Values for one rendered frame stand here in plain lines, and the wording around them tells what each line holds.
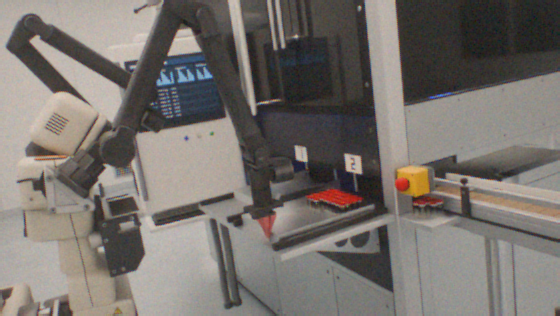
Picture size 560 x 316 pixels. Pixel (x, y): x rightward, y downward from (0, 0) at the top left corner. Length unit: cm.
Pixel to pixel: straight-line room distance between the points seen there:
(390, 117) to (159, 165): 114
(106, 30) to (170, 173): 472
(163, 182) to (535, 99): 152
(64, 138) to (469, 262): 132
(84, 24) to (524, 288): 587
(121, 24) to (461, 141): 568
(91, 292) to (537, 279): 158
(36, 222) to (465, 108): 130
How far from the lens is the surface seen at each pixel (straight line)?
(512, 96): 180
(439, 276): 167
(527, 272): 203
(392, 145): 142
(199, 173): 220
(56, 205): 120
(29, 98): 662
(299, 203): 164
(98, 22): 675
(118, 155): 116
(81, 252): 141
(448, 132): 157
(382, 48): 139
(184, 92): 215
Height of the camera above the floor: 138
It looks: 12 degrees down
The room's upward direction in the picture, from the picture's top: 8 degrees counter-clockwise
